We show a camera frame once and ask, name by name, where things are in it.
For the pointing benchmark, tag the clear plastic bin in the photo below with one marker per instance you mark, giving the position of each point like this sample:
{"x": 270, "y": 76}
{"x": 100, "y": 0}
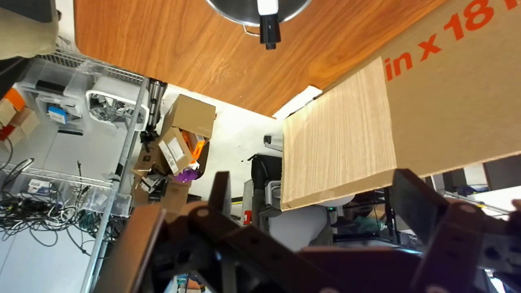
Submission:
{"x": 53, "y": 93}

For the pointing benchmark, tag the white bin of metal parts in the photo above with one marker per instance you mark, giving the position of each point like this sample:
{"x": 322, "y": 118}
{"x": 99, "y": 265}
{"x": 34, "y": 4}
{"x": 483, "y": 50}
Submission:
{"x": 114, "y": 108}

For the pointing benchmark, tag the silver pot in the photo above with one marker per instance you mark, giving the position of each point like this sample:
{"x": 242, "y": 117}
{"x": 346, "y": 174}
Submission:
{"x": 240, "y": 12}

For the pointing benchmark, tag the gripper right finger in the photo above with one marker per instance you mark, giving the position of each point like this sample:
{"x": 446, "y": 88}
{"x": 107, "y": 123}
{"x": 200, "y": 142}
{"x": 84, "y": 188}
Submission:
{"x": 452, "y": 244}

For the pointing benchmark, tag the white and black marker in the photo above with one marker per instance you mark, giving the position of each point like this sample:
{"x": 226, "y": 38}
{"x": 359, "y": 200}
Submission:
{"x": 269, "y": 28}

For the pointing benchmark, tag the stack of small boxes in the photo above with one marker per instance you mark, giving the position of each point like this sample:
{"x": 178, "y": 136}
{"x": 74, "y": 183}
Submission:
{"x": 16, "y": 118}

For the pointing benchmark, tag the white sheet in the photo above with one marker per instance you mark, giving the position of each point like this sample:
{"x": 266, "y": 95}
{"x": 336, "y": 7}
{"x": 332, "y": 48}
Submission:
{"x": 297, "y": 103}

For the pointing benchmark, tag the large cardboard box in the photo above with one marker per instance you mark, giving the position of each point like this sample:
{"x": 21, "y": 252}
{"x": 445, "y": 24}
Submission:
{"x": 447, "y": 101}

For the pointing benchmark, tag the beige cushion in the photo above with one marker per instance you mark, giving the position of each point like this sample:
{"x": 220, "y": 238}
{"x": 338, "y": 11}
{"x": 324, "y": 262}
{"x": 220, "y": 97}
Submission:
{"x": 24, "y": 36}

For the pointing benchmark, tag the heap of cardboard boxes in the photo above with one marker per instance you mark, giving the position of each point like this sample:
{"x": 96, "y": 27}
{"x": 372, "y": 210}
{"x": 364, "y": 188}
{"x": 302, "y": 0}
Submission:
{"x": 187, "y": 118}

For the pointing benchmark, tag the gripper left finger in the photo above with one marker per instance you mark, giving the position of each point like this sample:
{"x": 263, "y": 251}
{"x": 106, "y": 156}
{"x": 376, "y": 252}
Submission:
{"x": 244, "y": 240}

